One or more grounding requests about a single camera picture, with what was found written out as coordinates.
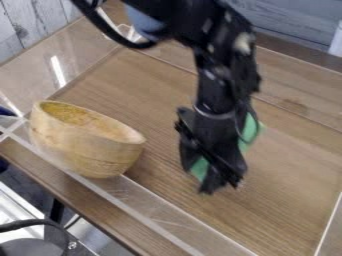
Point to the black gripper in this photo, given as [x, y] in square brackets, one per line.
[209, 137]

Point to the green block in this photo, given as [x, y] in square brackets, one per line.
[252, 130]

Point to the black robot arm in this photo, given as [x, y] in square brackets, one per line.
[220, 35]

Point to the brown wooden bowl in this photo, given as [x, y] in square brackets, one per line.
[85, 141]

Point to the black table leg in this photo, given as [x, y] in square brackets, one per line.
[57, 211]

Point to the black metal bracket with screw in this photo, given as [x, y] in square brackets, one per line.
[62, 235]

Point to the clear acrylic corner bracket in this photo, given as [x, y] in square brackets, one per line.
[126, 30]

